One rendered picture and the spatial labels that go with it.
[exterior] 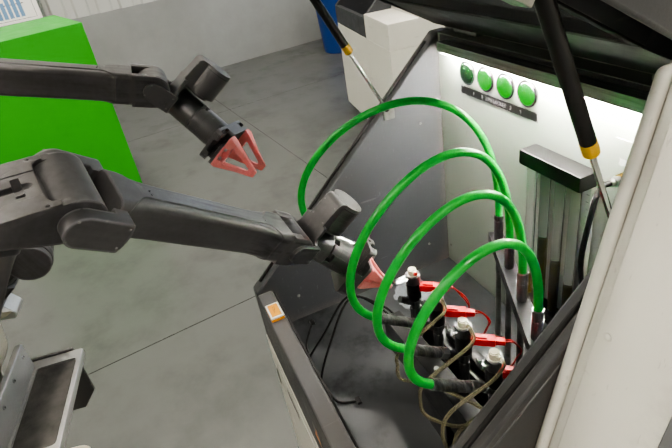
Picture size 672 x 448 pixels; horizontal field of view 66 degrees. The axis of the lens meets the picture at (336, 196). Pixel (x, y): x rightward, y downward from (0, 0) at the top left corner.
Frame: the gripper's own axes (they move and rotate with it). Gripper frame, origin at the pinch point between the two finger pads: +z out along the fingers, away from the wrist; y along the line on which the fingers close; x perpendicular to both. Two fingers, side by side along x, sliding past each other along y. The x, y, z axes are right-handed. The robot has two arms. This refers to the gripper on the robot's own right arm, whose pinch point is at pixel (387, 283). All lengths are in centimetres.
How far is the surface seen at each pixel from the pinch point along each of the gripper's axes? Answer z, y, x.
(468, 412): 14.1, -3.7, -21.1
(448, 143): 10.8, 24.3, 35.7
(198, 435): 29, -127, 69
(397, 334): 9.3, -8.3, -0.7
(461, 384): 5.0, 2.2, -24.2
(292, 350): -3.3, -25.6, 4.5
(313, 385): -0.9, -23.4, -5.6
